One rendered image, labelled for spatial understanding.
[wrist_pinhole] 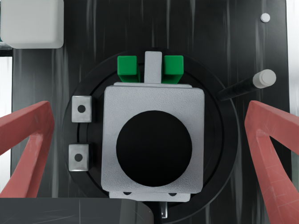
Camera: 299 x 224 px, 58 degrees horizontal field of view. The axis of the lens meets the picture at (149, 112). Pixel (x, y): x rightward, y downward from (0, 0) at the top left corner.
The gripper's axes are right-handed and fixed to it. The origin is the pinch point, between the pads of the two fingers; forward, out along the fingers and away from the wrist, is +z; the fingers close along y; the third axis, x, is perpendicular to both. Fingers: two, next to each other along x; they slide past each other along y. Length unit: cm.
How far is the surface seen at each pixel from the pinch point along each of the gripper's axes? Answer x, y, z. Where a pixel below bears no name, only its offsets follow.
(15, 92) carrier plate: 4.5, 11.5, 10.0
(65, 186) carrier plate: 10.8, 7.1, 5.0
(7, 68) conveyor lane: 5.4, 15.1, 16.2
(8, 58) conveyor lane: 4.5, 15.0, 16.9
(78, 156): 6.3, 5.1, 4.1
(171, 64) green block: -0.5, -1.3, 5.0
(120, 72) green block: -0.1, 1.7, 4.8
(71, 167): 6.9, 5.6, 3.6
